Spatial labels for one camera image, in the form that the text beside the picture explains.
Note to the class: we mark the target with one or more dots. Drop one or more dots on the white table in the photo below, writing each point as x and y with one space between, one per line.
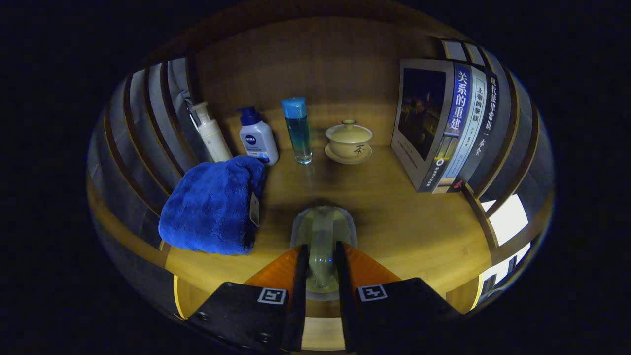
508 219

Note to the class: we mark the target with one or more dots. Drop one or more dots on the wooden countertop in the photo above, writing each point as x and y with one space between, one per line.
394 217

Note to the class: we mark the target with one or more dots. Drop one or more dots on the wooden drawer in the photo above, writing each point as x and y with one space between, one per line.
323 335

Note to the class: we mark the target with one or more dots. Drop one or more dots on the beige lidded tea cup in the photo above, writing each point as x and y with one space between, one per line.
349 140

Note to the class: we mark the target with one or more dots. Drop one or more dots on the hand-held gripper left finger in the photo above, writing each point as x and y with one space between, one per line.
299 305

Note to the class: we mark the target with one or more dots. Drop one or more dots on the white spine book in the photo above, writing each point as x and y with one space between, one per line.
468 128

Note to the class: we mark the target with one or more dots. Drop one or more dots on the white pump bottle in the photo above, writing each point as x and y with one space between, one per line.
213 137

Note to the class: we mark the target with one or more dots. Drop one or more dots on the wooden cabinet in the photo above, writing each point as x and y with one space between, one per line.
315 64

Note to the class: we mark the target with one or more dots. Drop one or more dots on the yellow-green scrub brush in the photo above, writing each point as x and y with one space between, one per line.
323 231

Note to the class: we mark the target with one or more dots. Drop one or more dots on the black spine book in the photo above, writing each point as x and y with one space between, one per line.
488 118

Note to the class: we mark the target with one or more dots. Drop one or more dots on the blue folded towel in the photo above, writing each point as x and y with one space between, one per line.
207 207

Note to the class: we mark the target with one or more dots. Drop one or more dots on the teal clear bottle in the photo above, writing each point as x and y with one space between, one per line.
298 130

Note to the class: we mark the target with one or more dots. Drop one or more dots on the grey book with dark cover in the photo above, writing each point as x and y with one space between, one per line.
424 113

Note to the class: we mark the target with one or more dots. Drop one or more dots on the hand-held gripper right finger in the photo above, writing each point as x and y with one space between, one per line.
345 305

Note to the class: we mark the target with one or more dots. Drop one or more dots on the white bottle with blue cap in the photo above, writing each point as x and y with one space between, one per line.
257 140

